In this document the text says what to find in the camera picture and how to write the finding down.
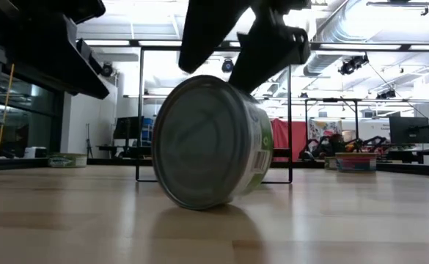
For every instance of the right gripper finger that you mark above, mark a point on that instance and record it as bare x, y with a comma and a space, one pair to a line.
269, 51
210, 29

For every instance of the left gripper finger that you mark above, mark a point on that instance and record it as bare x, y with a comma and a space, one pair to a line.
53, 55

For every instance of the green label can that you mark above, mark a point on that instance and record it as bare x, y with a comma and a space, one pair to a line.
207, 146

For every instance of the blue-red label can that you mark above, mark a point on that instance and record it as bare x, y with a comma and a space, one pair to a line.
356, 163

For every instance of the black ceiling spotlight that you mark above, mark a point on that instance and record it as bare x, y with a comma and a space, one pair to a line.
227, 66
108, 70

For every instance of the orange fabric curtain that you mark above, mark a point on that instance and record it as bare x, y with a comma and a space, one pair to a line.
282, 135

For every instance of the colourful painted cloth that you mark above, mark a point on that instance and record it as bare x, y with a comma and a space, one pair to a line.
326, 126

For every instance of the white box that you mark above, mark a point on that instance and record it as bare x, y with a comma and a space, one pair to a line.
36, 152

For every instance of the black computer monitor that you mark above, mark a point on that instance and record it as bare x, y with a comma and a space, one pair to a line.
408, 130
128, 128

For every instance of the black ceiling track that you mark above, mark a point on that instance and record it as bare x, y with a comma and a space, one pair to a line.
397, 3

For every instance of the blue bin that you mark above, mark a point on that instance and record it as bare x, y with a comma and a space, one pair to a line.
148, 128

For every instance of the silver air duct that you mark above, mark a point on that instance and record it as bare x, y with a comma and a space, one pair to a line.
335, 40

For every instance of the black frame work table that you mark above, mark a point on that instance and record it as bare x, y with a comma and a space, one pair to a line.
331, 99

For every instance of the black ceiling camera rig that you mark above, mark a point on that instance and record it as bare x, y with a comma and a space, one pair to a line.
385, 94
351, 66

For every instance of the black aluminium rig frame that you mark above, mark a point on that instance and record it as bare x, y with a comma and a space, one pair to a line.
108, 161

